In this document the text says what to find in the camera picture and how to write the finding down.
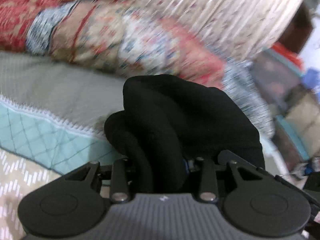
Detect black pants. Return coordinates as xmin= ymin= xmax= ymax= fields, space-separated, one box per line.
xmin=104 ymin=75 xmax=265 ymax=193

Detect clear storage bin teal lid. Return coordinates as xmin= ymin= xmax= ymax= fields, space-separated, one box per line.
xmin=250 ymin=49 xmax=319 ymax=172

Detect patchwork bedspread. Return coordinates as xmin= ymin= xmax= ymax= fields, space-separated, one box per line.
xmin=1 ymin=51 xmax=124 ymax=239

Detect red and blue patterned quilt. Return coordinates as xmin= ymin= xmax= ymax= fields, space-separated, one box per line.
xmin=1 ymin=0 xmax=274 ymax=138

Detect floral curtain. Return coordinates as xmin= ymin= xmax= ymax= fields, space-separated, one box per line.
xmin=136 ymin=0 xmax=303 ymax=60

